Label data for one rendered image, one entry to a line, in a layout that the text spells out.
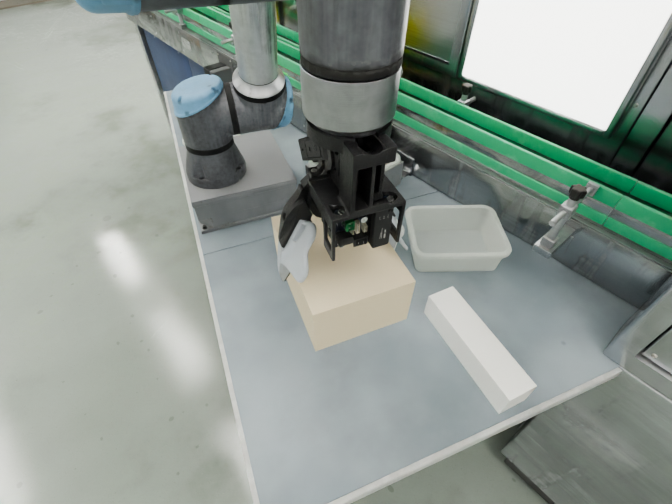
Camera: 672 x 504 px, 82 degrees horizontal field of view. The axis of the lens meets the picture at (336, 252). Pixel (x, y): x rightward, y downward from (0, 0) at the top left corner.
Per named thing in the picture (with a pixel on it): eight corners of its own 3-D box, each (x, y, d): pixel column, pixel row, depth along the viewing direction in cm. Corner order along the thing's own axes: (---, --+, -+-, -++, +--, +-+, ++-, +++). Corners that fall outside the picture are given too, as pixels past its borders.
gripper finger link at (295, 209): (270, 245, 40) (312, 178, 36) (266, 235, 41) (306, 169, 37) (306, 252, 43) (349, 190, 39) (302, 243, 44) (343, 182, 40)
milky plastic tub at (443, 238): (503, 279, 92) (515, 255, 86) (409, 281, 92) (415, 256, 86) (483, 229, 104) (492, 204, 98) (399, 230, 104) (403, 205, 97)
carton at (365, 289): (315, 351, 45) (312, 315, 40) (277, 256, 55) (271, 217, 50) (406, 318, 48) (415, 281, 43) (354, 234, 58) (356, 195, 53)
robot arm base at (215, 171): (195, 195, 95) (184, 161, 88) (181, 164, 104) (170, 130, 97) (254, 178, 100) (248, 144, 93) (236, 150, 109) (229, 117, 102)
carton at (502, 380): (498, 414, 70) (509, 400, 65) (423, 312, 84) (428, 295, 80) (524, 400, 71) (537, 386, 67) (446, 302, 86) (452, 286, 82)
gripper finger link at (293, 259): (272, 309, 41) (316, 246, 36) (258, 268, 44) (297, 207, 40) (296, 310, 43) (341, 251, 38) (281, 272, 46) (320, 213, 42)
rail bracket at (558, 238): (567, 249, 92) (618, 171, 76) (530, 286, 85) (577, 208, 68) (548, 238, 95) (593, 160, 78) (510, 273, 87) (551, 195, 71)
